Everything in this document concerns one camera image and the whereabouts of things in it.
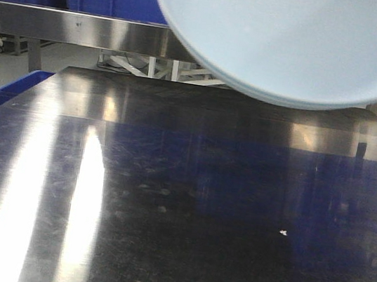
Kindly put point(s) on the light blue plate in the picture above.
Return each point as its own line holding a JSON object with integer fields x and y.
{"x": 283, "y": 70}
{"x": 348, "y": 22}

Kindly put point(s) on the steel shelf leg left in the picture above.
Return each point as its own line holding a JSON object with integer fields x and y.
{"x": 34, "y": 54}

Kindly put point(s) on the steel shelf leg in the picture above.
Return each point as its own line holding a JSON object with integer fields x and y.
{"x": 34, "y": 54}
{"x": 372, "y": 108}

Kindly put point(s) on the steel shelf leg right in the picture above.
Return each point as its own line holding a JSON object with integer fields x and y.
{"x": 372, "y": 108}

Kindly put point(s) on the blue bin beside table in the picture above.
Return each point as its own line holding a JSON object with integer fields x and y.
{"x": 22, "y": 84}

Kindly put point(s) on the white metal frame background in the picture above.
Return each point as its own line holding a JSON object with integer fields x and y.
{"x": 157, "y": 68}

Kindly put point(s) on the stainless steel shelf rail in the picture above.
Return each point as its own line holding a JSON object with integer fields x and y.
{"x": 91, "y": 30}

